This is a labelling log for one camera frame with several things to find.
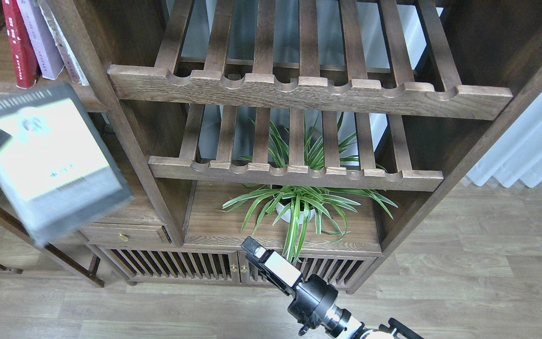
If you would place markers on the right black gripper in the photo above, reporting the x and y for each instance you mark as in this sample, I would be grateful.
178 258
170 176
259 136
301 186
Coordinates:
313 302

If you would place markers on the black yellow thick book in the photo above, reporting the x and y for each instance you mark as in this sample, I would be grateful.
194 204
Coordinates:
57 171

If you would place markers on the red cover book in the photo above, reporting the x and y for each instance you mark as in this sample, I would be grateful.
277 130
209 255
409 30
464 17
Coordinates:
24 58

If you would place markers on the lavender white book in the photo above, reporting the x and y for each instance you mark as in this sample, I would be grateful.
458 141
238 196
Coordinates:
48 56

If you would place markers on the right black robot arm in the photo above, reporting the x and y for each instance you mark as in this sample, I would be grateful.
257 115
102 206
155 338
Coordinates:
395 329

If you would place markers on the green spider plant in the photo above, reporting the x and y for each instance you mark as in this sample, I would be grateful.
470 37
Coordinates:
300 206

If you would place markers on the upright book worn spine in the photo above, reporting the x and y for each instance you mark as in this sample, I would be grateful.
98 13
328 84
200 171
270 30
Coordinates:
70 61

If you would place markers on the wooden furniture at left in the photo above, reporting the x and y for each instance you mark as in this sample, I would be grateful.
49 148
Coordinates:
13 225

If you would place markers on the dark wooden bookshelf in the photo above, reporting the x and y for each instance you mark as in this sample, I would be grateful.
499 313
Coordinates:
427 85

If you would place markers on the white curtain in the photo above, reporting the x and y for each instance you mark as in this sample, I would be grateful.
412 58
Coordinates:
516 158

